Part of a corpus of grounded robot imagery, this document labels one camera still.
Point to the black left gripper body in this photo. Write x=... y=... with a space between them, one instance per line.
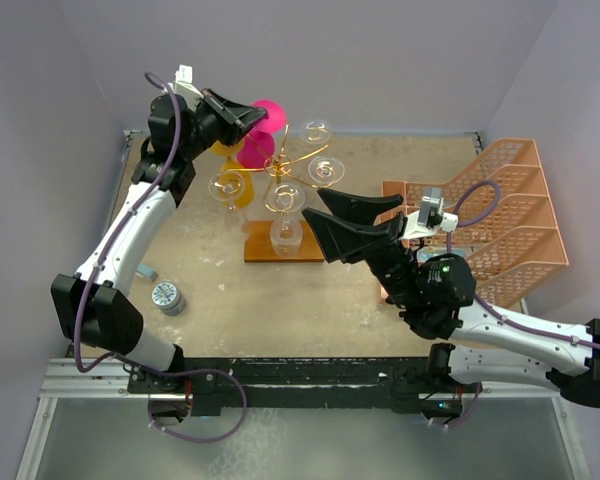
x=211 y=127

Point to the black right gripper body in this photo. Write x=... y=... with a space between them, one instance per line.
x=389 y=254

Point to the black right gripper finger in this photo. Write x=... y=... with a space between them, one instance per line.
x=358 y=209
x=339 y=240

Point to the pink plastic goblet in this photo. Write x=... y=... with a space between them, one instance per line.
x=259 y=144

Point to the clear wine glass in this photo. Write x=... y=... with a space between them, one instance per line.
x=228 y=187
x=316 y=132
x=286 y=232
x=325 y=171

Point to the orange plastic goblet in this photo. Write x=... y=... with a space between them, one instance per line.
x=229 y=153

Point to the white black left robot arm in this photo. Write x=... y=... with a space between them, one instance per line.
x=92 y=304

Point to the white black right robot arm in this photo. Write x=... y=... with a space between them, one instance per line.
x=474 y=341

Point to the peach plastic file organizer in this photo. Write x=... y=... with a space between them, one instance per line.
x=518 y=247

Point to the small light blue object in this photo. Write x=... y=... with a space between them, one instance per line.
x=146 y=272

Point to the small round tin can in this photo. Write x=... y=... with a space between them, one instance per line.
x=167 y=297

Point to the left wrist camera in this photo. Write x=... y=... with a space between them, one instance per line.
x=183 y=84

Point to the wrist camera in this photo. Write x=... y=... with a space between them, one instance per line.
x=183 y=84
x=430 y=219

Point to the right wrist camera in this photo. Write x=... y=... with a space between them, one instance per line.
x=430 y=219

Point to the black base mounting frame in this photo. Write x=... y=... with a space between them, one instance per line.
x=403 y=385

